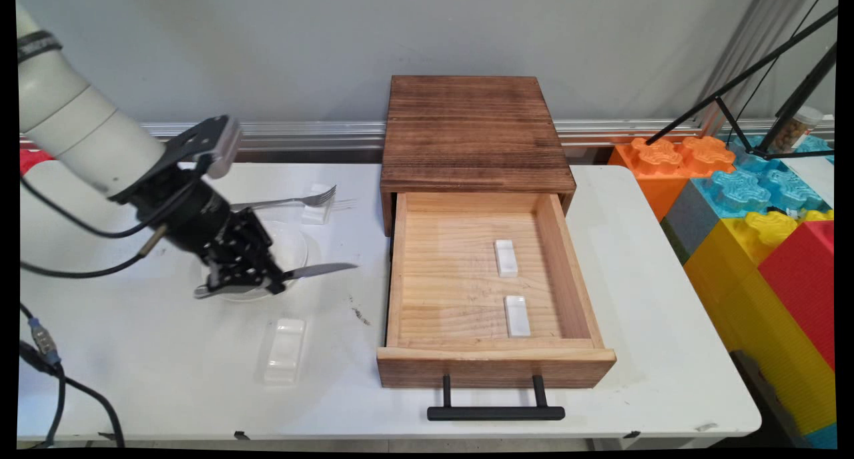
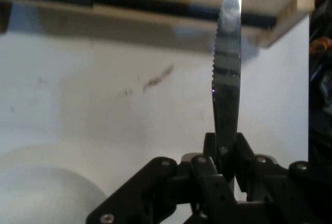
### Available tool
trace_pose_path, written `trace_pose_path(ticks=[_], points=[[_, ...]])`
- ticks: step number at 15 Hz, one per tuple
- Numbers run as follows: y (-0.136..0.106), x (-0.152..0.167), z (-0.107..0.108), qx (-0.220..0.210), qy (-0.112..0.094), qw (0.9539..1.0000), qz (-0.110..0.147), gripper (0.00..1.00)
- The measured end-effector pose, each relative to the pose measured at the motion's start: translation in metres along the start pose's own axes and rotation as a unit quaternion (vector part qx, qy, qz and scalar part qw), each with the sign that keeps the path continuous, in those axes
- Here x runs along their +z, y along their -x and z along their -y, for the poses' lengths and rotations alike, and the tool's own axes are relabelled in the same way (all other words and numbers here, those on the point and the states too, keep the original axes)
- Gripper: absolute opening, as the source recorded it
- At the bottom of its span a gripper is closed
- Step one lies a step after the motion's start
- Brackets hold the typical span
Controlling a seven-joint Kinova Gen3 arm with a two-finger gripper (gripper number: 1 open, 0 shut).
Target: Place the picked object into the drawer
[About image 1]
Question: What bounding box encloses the black drawer handle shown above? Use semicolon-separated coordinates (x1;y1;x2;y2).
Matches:
427;374;566;422

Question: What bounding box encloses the blue giant building block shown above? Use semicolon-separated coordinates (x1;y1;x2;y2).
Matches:
691;135;835;219

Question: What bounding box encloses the small red object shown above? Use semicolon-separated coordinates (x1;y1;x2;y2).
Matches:
20;148;55;177

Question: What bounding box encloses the clear jar with lid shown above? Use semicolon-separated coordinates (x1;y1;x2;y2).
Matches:
774;105;825;154

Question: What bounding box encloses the black tripod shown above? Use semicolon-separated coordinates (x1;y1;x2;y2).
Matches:
644;5;839;161

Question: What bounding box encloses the clear knife rest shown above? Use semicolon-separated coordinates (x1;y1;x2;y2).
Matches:
264;318;308;385

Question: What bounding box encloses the white cutlery rest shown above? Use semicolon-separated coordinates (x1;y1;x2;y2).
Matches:
494;239;519;278
504;295;532;338

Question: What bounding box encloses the aluminium rail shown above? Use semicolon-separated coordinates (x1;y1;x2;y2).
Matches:
20;119;835;156

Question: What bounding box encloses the grey giant building block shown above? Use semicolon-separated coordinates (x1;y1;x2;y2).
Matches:
661;179;721;265

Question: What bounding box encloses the light wooden drawer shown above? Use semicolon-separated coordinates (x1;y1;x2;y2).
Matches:
377;192;617;389

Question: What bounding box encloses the black cable with connector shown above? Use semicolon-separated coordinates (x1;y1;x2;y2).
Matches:
19;302;127;448

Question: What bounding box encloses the clear fork rest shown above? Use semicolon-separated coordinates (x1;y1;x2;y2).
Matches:
302;184;333;226

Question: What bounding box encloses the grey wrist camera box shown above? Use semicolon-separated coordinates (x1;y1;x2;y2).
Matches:
163;115;242;179

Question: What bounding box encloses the orange giant building block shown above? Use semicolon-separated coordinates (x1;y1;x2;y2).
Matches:
607;136;736;223

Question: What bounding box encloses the silver fork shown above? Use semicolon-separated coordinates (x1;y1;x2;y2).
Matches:
230;184;338;213

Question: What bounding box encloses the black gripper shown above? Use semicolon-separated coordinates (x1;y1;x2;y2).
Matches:
110;167;288;294

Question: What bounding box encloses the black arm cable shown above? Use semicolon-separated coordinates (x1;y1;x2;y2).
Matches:
20;175;197;280

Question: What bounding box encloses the silver table knife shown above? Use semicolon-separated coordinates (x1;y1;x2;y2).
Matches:
193;263;359;300

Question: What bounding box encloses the yellow giant building block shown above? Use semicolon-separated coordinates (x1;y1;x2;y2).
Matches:
684;209;836;436

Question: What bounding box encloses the white round plate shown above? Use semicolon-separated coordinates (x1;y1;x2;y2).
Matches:
201;220;309;304

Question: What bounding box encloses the red giant building block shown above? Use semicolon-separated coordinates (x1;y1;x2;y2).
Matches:
757;220;836;373

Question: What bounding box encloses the dark wooden cabinet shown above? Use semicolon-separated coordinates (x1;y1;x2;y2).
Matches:
380;75;577;237

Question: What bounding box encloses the grey curtain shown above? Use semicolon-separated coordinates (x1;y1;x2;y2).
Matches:
697;0;839;136

